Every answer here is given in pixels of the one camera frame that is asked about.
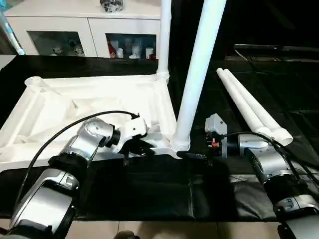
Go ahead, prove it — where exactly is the white plastic table leg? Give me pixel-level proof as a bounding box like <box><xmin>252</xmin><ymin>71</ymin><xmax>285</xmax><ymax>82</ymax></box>
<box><xmin>157</xmin><ymin>0</ymin><xmax>172</xmax><ymax>83</ymax></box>
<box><xmin>216</xmin><ymin>69</ymin><xmax>280</xmax><ymax>142</ymax></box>
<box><xmin>223</xmin><ymin>69</ymin><xmax>294</xmax><ymax>145</ymax></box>
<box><xmin>171</xmin><ymin>0</ymin><xmax>227</xmax><ymax>152</ymax></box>

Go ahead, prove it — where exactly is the white plastic table top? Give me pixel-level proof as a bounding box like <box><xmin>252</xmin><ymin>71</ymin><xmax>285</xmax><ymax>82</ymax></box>
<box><xmin>0</xmin><ymin>74</ymin><xmax>183</xmax><ymax>173</ymax></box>

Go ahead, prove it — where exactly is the black work mat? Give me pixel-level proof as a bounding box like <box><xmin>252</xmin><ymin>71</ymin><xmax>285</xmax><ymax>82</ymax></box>
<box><xmin>0</xmin><ymin>54</ymin><xmax>319</xmax><ymax>222</ymax></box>

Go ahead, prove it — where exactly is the black flat bar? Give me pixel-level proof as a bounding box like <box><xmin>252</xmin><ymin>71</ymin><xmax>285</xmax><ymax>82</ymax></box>
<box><xmin>234</xmin><ymin>44</ymin><xmax>319</xmax><ymax>53</ymax></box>

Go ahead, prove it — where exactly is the black bundle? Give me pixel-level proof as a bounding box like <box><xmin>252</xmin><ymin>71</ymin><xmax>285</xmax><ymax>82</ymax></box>
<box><xmin>100</xmin><ymin>0</ymin><xmax>124</xmax><ymax>13</ymax></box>

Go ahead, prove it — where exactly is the white board strip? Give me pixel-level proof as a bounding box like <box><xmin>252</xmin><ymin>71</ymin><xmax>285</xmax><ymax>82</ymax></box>
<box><xmin>0</xmin><ymin>55</ymin><xmax>16</xmax><ymax>70</ymax></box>

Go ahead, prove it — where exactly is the white cabinet with glass doors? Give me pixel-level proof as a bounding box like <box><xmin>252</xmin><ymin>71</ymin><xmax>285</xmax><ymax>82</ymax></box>
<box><xmin>0</xmin><ymin>0</ymin><xmax>172</xmax><ymax>59</ymax></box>

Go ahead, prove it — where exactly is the teal plastic tube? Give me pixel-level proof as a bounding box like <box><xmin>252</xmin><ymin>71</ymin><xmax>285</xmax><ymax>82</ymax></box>
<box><xmin>0</xmin><ymin>0</ymin><xmax>25</xmax><ymax>55</ymax></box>

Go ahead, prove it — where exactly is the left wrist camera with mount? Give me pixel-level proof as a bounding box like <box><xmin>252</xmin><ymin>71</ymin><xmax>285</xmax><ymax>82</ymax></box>
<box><xmin>112</xmin><ymin>116</ymin><xmax>149</xmax><ymax>153</ymax></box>

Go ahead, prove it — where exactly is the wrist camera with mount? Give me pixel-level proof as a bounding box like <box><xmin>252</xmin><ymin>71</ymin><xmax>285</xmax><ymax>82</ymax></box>
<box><xmin>204</xmin><ymin>114</ymin><xmax>228</xmax><ymax>143</ymax></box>
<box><xmin>112</xmin><ymin>116</ymin><xmax>149</xmax><ymax>153</ymax></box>

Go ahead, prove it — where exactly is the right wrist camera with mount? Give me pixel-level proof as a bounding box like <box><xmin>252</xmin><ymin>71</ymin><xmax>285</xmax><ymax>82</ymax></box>
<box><xmin>204</xmin><ymin>114</ymin><xmax>228</xmax><ymax>143</ymax></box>

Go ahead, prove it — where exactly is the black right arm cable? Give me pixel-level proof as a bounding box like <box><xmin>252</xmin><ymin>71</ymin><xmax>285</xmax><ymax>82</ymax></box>
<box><xmin>218</xmin><ymin>130</ymin><xmax>319</xmax><ymax>192</ymax></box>

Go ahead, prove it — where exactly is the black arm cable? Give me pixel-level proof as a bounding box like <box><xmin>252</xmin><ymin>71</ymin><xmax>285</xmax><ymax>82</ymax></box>
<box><xmin>10</xmin><ymin>111</ymin><xmax>141</xmax><ymax>215</ymax></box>
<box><xmin>218</xmin><ymin>130</ymin><xmax>319</xmax><ymax>192</ymax></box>

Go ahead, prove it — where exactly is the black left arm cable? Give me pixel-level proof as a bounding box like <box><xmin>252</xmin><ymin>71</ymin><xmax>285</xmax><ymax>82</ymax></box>
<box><xmin>10</xmin><ymin>111</ymin><xmax>141</xmax><ymax>215</ymax></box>

